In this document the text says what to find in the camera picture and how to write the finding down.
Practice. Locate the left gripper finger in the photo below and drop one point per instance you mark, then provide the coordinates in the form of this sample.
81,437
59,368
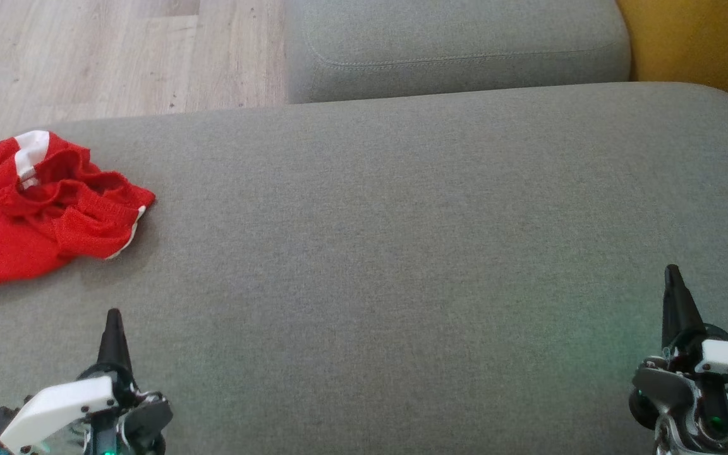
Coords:
114,344

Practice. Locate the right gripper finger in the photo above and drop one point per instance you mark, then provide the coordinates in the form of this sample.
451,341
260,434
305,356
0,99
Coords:
679,309

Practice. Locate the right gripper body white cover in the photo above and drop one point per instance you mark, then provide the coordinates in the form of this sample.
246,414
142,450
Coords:
727,357

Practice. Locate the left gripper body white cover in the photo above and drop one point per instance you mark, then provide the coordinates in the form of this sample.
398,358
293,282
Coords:
60,404

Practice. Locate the red Bulls 23 jersey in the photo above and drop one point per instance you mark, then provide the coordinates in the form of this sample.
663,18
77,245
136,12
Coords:
4,246

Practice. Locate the yellow sofa back cushion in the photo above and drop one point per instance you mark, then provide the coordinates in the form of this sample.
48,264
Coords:
705,44

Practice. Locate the large grey sofa seat cushion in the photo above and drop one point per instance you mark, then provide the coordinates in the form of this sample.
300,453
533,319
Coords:
402,253

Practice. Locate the smaller grey sofa seat cushion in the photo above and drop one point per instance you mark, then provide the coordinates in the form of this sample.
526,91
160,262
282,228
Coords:
452,38

